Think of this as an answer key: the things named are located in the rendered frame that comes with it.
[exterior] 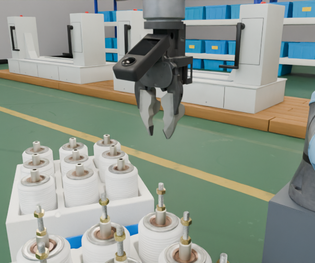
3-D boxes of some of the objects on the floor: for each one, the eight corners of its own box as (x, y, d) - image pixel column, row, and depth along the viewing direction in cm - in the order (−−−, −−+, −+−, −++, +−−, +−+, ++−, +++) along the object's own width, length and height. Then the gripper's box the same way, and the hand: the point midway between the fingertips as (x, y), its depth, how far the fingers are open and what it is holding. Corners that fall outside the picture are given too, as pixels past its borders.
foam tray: (125, 193, 134) (123, 152, 128) (154, 251, 98) (154, 198, 93) (23, 208, 122) (16, 164, 116) (14, 282, 86) (5, 223, 81)
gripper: (204, 21, 59) (199, 133, 66) (153, 22, 65) (154, 124, 71) (181, 20, 52) (178, 145, 59) (126, 21, 58) (130, 135, 65)
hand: (157, 131), depth 62 cm, fingers open, 3 cm apart
